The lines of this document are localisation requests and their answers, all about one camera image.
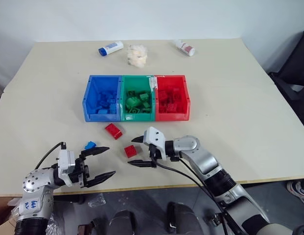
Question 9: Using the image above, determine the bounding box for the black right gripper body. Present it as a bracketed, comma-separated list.
[148, 144, 160, 163]

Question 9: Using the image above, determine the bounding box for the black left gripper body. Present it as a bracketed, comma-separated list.
[68, 154, 91, 188]

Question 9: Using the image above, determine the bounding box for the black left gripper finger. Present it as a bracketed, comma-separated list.
[84, 170, 117, 188]
[80, 146, 110, 159]

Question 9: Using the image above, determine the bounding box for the small red building block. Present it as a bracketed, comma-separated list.
[124, 144, 140, 159]

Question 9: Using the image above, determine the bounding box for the green plastic bin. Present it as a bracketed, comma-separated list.
[119, 75, 157, 122]

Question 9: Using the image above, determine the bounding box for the long red building block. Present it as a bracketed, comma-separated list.
[104, 123, 124, 140]

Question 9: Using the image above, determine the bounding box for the blue plastic bin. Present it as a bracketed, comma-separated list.
[82, 74, 123, 122]

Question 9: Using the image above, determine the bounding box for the red plastic bin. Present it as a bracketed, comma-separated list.
[154, 74, 191, 122]

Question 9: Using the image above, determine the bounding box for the large rounded green block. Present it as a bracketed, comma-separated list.
[125, 96, 140, 109]

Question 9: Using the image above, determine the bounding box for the dark rounded shape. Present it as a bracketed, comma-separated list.
[165, 201, 204, 235]
[108, 210, 138, 235]

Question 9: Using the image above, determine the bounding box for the white tape strip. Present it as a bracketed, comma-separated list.
[147, 76, 159, 89]

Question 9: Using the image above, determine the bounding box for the clear plastic wrap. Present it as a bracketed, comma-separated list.
[45, 212, 60, 235]

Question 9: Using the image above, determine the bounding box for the crumpled clear plastic bag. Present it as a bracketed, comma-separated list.
[126, 43, 149, 68]

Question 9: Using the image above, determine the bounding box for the brown cardboard box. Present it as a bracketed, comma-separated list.
[0, 195, 22, 235]

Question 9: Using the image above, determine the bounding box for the white bottle with blue cap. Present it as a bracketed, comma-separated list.
[97, 41, 125, 57]

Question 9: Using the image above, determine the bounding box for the white bottle with red label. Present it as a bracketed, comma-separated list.
[174, 39, 196, 57]

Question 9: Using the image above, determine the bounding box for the white sneaker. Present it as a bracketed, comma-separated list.
[286, 180, 304, 205]

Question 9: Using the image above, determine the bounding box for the black chair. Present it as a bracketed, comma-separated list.
[267, 30, 304, 145]

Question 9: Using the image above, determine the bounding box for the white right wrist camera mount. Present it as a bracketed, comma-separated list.
[142, 126, 167, 161]

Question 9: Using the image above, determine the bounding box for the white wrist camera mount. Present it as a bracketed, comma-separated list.
[57, 141, 77, 185]
[142, 126, 167, 161]

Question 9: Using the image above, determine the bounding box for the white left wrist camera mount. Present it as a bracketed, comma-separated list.
[57, 141, 77, 185]

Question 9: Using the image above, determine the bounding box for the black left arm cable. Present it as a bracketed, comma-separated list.
[34, 141, 67, 170]

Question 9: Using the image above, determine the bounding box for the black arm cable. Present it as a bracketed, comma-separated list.
[34, 141, 67, 170]
[151, 156, 242, 235]

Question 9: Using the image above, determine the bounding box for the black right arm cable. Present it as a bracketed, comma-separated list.
[151, 156, 242, 235]

